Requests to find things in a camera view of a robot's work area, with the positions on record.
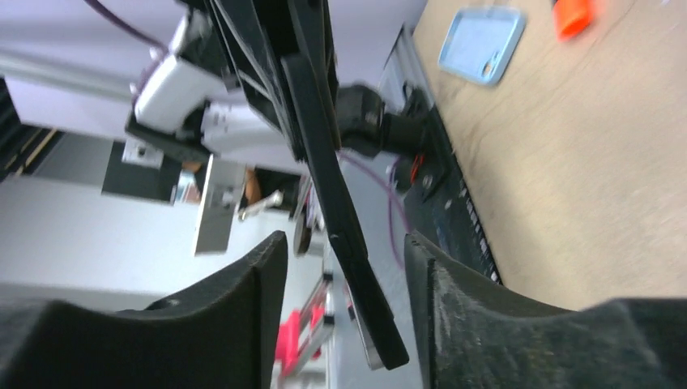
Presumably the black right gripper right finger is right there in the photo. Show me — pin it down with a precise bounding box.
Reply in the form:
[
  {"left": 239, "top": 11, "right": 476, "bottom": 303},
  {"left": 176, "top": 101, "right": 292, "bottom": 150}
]
[{"left": 404, "top": 233, "right": 686, "bottom": 388}]

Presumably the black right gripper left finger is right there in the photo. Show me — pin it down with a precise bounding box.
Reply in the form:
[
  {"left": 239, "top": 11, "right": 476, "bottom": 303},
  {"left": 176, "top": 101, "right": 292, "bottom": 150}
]
[{"left": 1, "top": 231, "right": 288, "bottom": 388}]

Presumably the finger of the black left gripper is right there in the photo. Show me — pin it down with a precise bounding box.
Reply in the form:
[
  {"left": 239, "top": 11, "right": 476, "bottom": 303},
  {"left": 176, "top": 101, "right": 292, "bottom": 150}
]
[
  {"left": 205, "top": 1, "right": 306, "bottom": 161},
  {"left": 288, "top": 0, "right": 341, "bottom": 151}
]

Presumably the black phone silver frame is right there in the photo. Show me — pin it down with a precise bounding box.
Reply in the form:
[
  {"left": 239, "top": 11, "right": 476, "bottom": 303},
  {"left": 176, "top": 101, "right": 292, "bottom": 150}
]
[{"left": 281, "top": 53, "right": 409, "bottom": 370}]

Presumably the light blue phone case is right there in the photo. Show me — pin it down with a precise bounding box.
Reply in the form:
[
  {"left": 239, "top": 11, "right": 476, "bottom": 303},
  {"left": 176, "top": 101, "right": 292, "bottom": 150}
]
[{"left": 437, "top": 6, "right": 527, "bottom": 87}]

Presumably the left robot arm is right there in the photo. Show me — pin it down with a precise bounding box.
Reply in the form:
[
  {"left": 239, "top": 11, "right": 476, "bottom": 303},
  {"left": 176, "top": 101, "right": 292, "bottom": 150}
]
[{"left": 126, "top": 1, "right": 426, "bottom": 171}]

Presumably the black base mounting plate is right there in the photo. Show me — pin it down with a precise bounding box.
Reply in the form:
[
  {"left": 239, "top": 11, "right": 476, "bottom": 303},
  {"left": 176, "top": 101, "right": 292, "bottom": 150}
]
[{"left": 404, "top": 103, "right": 501, "bottom": 284}]

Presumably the black orange highlighter marker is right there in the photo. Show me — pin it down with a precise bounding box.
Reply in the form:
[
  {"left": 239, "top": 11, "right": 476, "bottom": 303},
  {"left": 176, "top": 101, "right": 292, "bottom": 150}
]
[{"left": 552, "top": 0, "right": 595, "bottom": 41}]

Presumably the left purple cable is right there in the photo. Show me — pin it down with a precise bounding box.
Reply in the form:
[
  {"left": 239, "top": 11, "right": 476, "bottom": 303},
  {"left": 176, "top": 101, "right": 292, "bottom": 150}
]
[{"left": 83, "top": 0, "right": 414, "bottom": 270}]

